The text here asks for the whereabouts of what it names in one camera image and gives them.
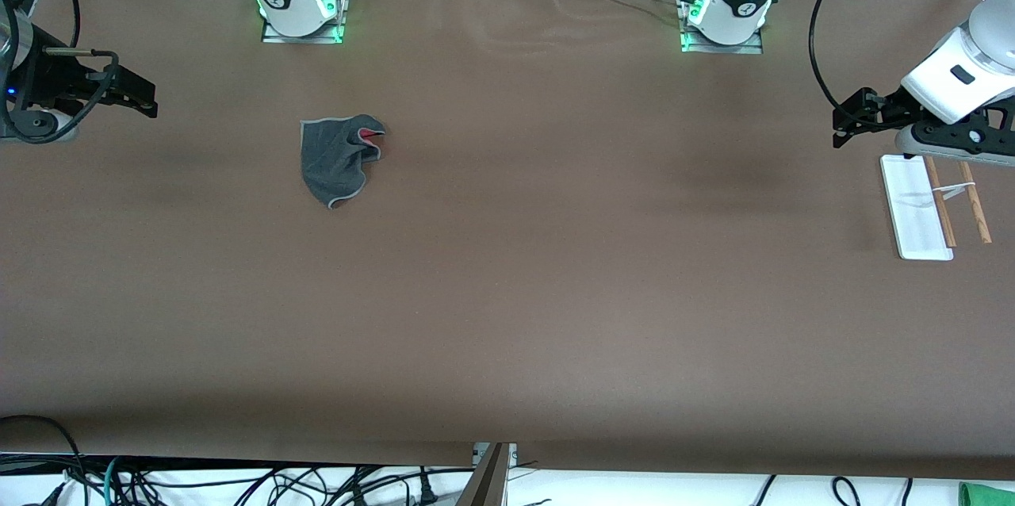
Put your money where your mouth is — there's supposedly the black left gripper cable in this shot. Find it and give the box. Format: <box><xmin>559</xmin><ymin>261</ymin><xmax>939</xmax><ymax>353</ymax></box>
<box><xmin>808</xmin><ymin>0</ymin><xmax>877</xmax><ymax>114</ymax></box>

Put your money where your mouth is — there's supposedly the white rack base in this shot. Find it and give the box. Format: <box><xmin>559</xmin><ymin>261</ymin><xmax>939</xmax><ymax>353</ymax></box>
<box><xmin>880</xmin><ymin>155</ymin><xmax>954</xmax><ymax>261</ymax></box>

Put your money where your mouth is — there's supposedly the wooden rack rod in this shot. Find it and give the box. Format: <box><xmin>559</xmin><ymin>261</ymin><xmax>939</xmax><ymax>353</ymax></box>
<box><xmin>925</xmin><ymin>157</ymin><xmax>957</xmax><ymax>247</ymax></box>
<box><xmin>959</xmin><ymin>161</ymin><xmax>992</xmax><ymax>244</ymax></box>

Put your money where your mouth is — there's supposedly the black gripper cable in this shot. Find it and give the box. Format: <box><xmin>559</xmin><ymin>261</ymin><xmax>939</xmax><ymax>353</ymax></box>
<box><xmin>808</xmin><ymin>0</ymin><xmax>877</xmax><ymax>114</ymax></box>
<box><xmin>0</xmin><ymin>0</ymin><xmax>121</xmax><ymax>146</ymax></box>

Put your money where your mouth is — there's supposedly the green cloth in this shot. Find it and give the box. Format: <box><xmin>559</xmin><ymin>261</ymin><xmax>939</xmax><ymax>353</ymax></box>
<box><xmin>958</xmin><ymin>482</ymin><xmax>1015</xmax><ymax>506</ymax></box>

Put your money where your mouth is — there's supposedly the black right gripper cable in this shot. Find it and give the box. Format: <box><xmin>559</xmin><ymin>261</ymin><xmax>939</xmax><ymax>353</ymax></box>
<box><xmin>0</xmin><ymin>0</ymin><xmax>121</xmax><ymax>146</ymax></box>

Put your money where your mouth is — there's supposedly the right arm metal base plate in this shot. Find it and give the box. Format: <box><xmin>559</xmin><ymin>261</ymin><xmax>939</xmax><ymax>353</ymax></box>
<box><xmin>262</xmin><ymin>0</ymin><xmax>347</xmax><ymax>44</ymax></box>

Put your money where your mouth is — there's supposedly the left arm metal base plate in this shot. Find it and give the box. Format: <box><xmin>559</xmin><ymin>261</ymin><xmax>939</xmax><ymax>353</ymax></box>
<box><xmin>680</xmin><ymin>0</ymin><xmax>764</xmax><ymax>55</ymax></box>

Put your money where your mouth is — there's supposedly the grey and red towel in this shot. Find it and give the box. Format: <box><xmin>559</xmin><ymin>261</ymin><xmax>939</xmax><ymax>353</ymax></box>
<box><xmin>300</xmin><ymin>114</ymin><xmax>387</xmax><ymax>210</ymax></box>

